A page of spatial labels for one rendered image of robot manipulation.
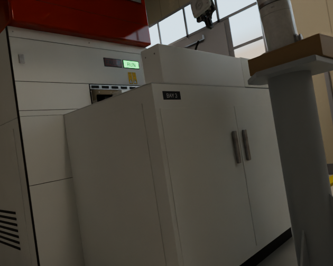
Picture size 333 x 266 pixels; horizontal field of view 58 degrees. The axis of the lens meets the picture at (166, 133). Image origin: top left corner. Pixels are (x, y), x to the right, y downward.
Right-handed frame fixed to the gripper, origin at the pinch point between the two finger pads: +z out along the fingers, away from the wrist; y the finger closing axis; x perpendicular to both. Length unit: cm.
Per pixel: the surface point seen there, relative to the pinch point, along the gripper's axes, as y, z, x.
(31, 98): -61, 9, -60
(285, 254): -16, 111, 23
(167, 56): 0.1, 20.5, -36.0
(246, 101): -3.2, 36.5, 13.6
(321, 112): -42, 35, 244
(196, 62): 0.0, 21.2, -19.6
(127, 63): -57, -11, -2
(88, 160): -51, 43, -46
